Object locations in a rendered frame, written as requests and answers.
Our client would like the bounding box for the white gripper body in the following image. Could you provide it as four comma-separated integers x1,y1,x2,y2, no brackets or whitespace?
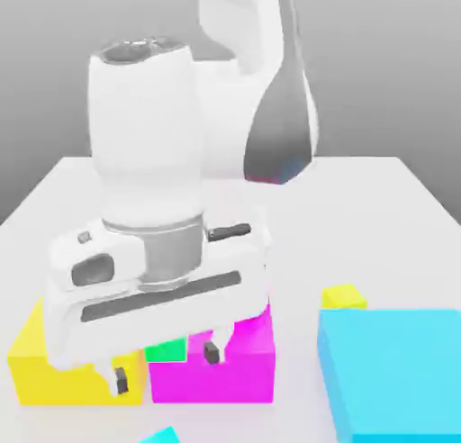
41,207,273,372

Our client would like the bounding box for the small green cube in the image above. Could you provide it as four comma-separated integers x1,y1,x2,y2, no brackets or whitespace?
143,336,189,364

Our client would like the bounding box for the small cyan cube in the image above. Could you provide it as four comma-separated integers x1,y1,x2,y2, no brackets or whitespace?
136,425,182,443

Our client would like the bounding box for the small yellow cube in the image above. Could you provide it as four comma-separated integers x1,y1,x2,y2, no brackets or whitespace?
321,283,369,312

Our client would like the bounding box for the large magenta box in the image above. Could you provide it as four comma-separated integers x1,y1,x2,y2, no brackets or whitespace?
147,302,277,405

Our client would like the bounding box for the large yellow box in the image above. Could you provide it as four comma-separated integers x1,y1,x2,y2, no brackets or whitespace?
6,294,149,407

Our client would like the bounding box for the large cyan box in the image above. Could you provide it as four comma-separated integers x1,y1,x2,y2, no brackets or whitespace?
316,307,461,443

